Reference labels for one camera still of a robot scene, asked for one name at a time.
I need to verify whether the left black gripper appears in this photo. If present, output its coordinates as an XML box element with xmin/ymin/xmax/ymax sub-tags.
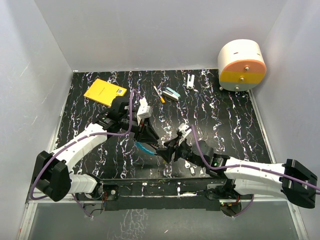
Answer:
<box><xmin>119</xmin><ymin>115</ymin><xmax>159</xmax><ymax>144</ymax></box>

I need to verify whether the white orange yellow drum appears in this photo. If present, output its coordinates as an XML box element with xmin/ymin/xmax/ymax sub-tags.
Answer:
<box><xmin>217</xmin><ymin>39</ymin><xmax>267</xmax><ymax>92</ymax></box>

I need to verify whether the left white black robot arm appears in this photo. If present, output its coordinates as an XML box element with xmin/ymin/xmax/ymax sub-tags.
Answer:
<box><xmin>30</xmin><ymin>96</ymin><xmax>159</xmax><ymax>202</ymax></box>

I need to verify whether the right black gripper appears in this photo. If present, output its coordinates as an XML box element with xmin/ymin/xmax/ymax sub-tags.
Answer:
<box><xmin>156</xmin><ymin>135</ymin><xmax>206</xmax><ymax>168</ymax></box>

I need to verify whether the yellow notepad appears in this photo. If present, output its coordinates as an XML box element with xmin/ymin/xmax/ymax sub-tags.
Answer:
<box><xmin>83</xmin><ymin>78</ymin><xmax>127</xmax><ymax>107</ymax></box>

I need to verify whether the metal key organizer with rings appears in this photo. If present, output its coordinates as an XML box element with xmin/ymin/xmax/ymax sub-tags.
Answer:
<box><xmin>141</xmin><ymin>143</ymin><xmax>163</xmax><ymax>157</ymax></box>

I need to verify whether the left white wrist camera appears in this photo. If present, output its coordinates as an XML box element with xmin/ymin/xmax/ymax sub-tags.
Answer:
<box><xmin>137</xmin><ymin>97</ymin><xmax>152</xmax><ymax>120</ymax></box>

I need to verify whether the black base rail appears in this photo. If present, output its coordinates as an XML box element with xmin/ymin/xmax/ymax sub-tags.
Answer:
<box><xmin>75</xmin><ymin>177</ymin><xmax>252</xmax><ymax>213</ymax></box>

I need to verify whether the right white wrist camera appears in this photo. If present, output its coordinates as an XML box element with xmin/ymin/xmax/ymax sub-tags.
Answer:
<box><xmin>177</xmin><ymin>123</ymin><xmax>192</xmax><ymax>139</ymax></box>

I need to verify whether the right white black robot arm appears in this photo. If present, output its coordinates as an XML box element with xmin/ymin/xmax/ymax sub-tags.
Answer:
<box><xmin>155</xmin><ymin>139</ymin><xmax>320</xmax><ymax>209</ymax></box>

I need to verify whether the blue organizer handle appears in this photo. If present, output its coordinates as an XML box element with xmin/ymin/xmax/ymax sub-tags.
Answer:
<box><xmin>135</xmin><ymin>141</ymin><xmax>157</xmax><ymax>156</ymax></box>

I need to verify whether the white plastic clip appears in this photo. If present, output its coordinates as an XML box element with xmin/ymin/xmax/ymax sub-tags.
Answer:
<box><xmin>186</xmin><ymin>74</ymin><xmax>195</xmax><ymax>90</ymax></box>

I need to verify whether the white orange pen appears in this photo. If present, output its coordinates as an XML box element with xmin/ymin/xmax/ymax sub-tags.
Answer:
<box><xmin>153</xmin><ymin>85</ymin><xmax>166</xmax><ymax>104</ymax></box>

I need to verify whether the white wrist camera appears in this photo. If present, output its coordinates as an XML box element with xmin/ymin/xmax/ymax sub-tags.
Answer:
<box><xmin>137</xmin><ymin>97</ymin><xmax>152</xmax><ymax>120</ymax></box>
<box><xmin>177</xmin><ymin>123</ymin><xmax>192</xmax><ymax>139</ymax></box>

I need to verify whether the teal white stapler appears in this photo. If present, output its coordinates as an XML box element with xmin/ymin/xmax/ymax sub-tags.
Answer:
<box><xmin>162</xmin><ymin>87</ymin><xmax>181</xmax><ymax>102</ymax></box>

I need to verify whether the white tagged key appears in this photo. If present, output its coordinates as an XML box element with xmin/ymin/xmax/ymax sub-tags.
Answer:
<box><xmin>184</xmin><ymin>161</ymin><xmax>196</xmax><ymax>176</ymax></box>

